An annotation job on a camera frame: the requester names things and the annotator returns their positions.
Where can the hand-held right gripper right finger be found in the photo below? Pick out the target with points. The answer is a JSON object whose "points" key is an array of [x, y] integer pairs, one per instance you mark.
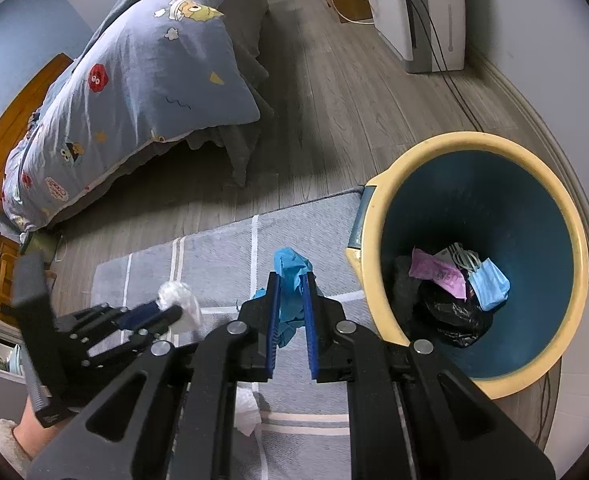
{"points": [[310, 325]]}

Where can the clear plastic bag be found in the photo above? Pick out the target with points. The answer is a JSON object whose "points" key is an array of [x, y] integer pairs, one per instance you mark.
{"points": [[182, 305]]}

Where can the bed with cartoon duvet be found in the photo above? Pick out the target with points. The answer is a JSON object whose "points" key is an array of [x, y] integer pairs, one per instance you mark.
{"points": [[139, 85]]}

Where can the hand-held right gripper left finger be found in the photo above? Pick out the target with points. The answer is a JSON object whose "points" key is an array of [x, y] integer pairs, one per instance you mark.
{"points": [[273, 320]]}

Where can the pink packet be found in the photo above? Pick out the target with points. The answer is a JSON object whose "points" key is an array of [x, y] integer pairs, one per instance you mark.
{"points": [[437, 272]]}

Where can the olive green container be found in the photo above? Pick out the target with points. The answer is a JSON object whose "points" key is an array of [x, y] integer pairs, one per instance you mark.
{"points": [[39, 247]]}

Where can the wooden headboard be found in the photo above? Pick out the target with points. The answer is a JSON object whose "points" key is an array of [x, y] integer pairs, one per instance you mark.
{"points": [[9, 135]]}

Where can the blue trash bin yellow rim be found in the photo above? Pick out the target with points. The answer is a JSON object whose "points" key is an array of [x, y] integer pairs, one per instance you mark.
{"points": [[539, 210]]}

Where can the white tissue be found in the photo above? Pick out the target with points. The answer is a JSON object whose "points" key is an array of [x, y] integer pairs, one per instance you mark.
{"points": [[247, 412]]}

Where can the blue face mask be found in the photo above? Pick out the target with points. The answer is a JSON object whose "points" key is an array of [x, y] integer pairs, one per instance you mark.
{"points": [[492, 285]]}

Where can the bed with grey skirt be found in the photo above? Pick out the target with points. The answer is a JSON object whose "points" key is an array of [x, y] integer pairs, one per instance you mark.
{"points": [[239, 155]]}

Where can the white air purifier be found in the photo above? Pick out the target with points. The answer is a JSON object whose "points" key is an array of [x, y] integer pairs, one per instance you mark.
{"points": [[439, 15]]}

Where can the grey checked rug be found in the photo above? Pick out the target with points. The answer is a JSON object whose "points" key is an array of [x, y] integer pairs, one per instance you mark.
{"points": [[214, 260]]}

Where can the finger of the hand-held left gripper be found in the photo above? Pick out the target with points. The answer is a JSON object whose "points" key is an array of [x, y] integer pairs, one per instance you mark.
{"points": [[134, 316], [154, 332]]}

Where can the person's left forearm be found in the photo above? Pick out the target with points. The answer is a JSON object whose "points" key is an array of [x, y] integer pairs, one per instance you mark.
{"points": [[32, 432]]}

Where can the black plastic bag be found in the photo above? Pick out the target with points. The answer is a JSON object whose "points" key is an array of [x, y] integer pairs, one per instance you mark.
{"points": [[449, 320]]}

